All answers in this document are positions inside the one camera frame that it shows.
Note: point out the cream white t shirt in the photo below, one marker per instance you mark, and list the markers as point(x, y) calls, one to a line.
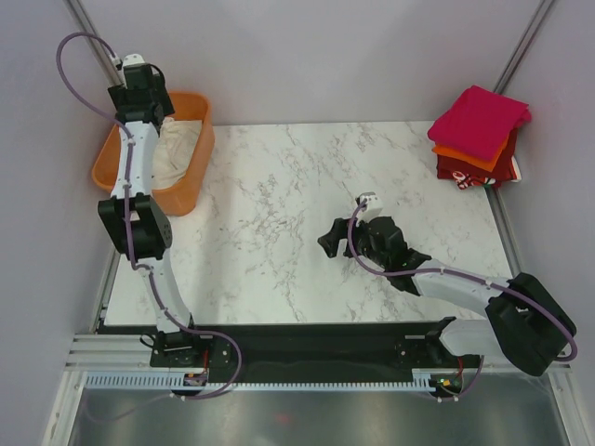
point(174, 151)

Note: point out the aluminium frame post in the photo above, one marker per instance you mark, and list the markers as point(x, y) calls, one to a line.
point(529, 35)
point(84, 23)

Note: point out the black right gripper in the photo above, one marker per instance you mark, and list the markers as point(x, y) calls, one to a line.
point(330, 241)

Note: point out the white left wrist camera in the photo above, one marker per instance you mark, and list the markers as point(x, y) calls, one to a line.
point(127, 61)

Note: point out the red printed folded t shirt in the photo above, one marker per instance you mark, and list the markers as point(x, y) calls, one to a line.
point(467, 175)

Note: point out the orange folded t shirt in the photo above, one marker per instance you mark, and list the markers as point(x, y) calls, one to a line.
point(485, 164)

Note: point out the dark red folded t shirt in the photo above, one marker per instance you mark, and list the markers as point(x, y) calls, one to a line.
point(445, 163)

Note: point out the magenta folded t shirt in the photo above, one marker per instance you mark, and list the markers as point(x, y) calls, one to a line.
point(478, 124)

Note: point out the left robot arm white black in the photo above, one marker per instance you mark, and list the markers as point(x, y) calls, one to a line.
point(137, 226)

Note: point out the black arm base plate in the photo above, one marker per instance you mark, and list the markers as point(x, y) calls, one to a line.
point(379, 349)

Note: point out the right aluminium frame post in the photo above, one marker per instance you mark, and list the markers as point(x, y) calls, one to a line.
point(529, 35)

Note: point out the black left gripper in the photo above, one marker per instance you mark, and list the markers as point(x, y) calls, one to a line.
point(163, 96)

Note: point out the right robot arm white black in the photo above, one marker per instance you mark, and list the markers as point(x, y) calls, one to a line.
point(519, 320)

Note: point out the left aluminium frame post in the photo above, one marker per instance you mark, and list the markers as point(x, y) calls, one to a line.
point(84, 23)

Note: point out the orange plastic basket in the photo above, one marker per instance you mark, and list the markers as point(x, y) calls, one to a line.
point(180, 199)

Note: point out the white slotted cable duct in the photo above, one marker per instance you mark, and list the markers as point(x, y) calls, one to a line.
point(194, 380)

